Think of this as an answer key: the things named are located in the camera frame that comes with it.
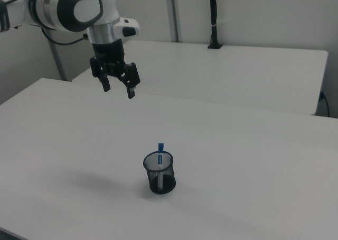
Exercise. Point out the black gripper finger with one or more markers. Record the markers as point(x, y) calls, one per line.
point(131, 77)
point(103, 78)

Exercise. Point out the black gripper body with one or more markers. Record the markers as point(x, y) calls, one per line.
point(109, 55)

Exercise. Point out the blue capped white marker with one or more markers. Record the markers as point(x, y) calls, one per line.
point(160, 147)

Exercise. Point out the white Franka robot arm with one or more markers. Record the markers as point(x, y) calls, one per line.
point(52, 7)

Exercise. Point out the white side table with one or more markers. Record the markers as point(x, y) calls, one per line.
point(224, 73)

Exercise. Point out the black mesh pen cup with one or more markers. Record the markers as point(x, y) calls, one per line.
point(166, 183)

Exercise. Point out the grey metal partition post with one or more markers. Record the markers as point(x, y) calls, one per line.
point(174, 12)

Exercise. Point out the black camera pole with clamp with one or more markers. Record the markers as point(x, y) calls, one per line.
point(214, 12)

